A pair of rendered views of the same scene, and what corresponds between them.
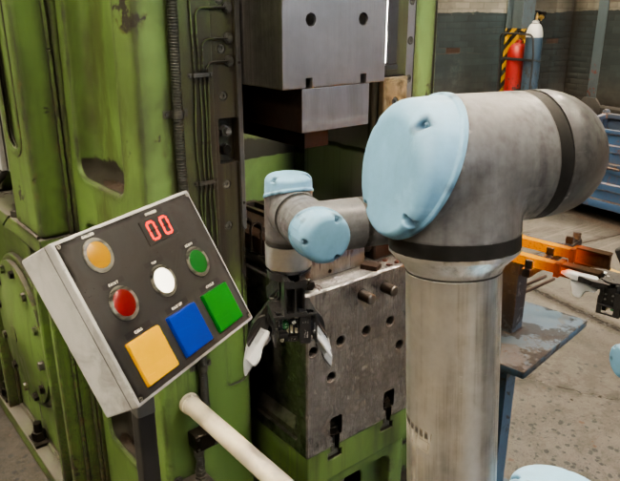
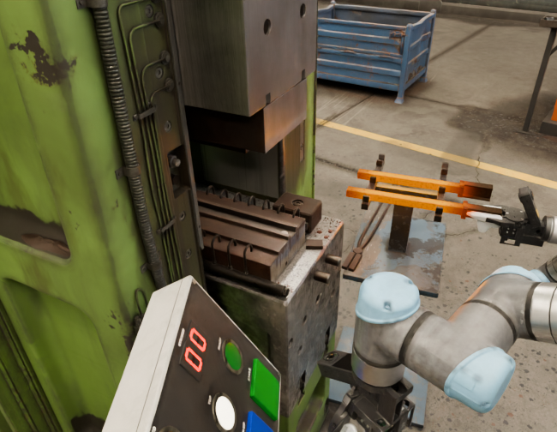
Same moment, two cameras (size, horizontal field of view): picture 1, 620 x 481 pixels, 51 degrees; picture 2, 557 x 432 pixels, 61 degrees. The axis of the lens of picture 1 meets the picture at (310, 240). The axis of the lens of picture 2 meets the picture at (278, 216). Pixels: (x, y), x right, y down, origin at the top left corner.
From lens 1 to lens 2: 73 cm
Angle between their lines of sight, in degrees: 25
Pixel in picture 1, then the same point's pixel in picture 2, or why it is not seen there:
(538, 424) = not seen: hidden behind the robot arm
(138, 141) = (94, 215)
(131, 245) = (187, 401)
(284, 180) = (403, 306)
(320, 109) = (277, 122)
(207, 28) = (144, 52)
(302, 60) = (263, 76)
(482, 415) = not seen: outside the picture
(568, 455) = not seen: hidden behind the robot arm
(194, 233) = (217, 324)
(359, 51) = (300, 47)
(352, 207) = (498, 327)
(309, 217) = (487, 374)
